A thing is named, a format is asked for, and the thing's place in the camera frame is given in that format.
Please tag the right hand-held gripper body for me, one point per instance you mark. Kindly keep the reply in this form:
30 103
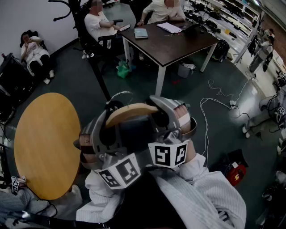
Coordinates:
163 154

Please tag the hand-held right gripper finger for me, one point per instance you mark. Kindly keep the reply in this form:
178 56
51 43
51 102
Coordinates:
172 103

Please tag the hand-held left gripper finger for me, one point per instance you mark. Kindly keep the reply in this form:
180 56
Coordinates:
93 125
119 141

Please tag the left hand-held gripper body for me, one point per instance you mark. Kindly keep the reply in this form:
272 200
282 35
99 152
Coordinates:
125 170

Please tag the person's right forearm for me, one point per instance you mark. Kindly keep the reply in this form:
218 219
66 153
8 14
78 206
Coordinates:
201 179

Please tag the person's left forearm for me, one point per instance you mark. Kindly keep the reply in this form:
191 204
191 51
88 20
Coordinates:
100 196

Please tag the person's right hand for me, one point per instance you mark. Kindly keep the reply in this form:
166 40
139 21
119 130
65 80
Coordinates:
182 114

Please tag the person's left hand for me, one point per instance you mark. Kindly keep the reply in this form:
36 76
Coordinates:
88 159

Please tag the round wooden table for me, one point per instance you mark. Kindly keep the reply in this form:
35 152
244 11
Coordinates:
44 143

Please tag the dark rectangular table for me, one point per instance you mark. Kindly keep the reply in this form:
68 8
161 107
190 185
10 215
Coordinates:
178 47

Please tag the green bag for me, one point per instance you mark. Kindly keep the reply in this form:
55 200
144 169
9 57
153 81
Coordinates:
124 70

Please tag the white power strip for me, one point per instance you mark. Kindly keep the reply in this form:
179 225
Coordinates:
233 104

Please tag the black backpack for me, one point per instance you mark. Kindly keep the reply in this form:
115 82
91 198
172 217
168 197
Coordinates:
221 50

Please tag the white papers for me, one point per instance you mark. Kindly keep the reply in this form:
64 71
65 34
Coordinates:
168 27

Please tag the teal notebook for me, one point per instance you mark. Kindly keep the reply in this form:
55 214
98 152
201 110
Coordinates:
140 33

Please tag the red toolbox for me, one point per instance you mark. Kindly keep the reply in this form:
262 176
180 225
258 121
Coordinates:
236 175

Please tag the black office chair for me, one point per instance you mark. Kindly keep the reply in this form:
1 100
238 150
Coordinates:
89 44

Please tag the black phone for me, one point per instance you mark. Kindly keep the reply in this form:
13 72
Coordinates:
125 27

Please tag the black equipment case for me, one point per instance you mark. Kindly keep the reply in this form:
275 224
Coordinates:
13 82

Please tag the white storage shelf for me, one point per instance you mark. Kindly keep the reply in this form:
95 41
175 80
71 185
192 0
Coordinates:
236 24

